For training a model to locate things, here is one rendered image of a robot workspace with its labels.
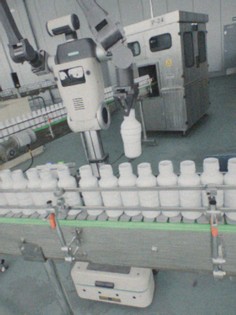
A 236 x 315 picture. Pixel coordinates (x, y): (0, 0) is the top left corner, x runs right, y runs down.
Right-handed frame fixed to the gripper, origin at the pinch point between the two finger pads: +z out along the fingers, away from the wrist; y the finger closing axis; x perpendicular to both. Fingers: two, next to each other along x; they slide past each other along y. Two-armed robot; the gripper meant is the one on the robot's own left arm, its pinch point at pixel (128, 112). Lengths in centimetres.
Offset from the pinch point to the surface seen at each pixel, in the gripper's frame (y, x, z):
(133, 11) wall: 1165, 318, -220
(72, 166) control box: -0.5, 26.4, 21.0
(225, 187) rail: -18.9, -29.8, 15.7
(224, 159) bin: 38, -33, 33
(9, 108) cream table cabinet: 272, 326, 42
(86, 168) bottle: -15.6, 10.5, 13.9
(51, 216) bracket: -29.9, 16.8, 23.1
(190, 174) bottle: -17.7, -21.3, 13.1
